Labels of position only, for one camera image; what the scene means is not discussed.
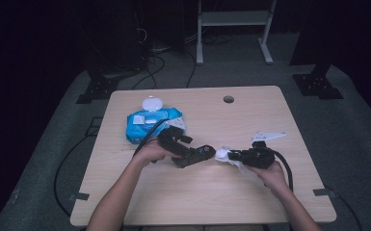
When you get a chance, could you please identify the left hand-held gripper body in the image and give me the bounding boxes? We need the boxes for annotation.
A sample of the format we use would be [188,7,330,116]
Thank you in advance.
[156,116,188,158]

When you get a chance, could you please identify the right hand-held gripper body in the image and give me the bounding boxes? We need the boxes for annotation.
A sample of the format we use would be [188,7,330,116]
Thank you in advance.
[240,131,288,170]

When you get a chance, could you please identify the white wet wipe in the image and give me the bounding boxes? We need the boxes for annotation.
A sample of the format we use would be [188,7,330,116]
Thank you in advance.
[214,145,249,174]

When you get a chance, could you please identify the blue toy car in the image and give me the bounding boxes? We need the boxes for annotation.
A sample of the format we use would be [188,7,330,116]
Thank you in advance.
[172,143,217,169]

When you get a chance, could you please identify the blue wet wipes pack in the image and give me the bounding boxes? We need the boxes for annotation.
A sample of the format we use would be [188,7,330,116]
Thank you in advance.
[124,95,187,145]

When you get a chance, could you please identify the person's left hand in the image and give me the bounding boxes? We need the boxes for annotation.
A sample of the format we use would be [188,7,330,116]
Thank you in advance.
[134,140,181,168]

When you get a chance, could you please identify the person's right hand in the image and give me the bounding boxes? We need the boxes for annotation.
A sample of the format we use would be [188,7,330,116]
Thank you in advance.
[246,161,291,195]

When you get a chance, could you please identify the black tape strip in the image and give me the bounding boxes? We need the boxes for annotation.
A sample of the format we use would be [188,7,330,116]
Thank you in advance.
[68,192,91,202]
[312,188,337,197]

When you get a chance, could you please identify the black stand base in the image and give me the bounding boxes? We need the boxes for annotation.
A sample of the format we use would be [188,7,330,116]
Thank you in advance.
[75,74,120,105]
[292,63,345,101]

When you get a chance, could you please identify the left hand-held gripper cable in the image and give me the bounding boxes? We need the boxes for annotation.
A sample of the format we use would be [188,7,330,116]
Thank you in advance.
[132,117,171,159]

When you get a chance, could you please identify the hand-held gripper cable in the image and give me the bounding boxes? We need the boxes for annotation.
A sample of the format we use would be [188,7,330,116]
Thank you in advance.
[270,149,295,193]
[132,117,171,159]

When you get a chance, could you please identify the right hand-held gripper cable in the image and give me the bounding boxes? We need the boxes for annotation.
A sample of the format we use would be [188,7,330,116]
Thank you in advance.
[270,149,295,193]

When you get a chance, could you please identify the black floor cable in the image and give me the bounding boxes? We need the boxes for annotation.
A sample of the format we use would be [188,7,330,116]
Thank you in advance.
[332,191,364,231]
[184,48,198,90]
[131,53,167,90]
[53,134,94,218]

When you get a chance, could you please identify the black table foot frame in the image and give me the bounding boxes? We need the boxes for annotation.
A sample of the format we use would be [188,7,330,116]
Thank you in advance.
[85,115,104,138]

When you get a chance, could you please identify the white metal stand frame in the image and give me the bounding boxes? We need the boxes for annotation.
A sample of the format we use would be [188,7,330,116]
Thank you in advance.
[196,0,278,66]

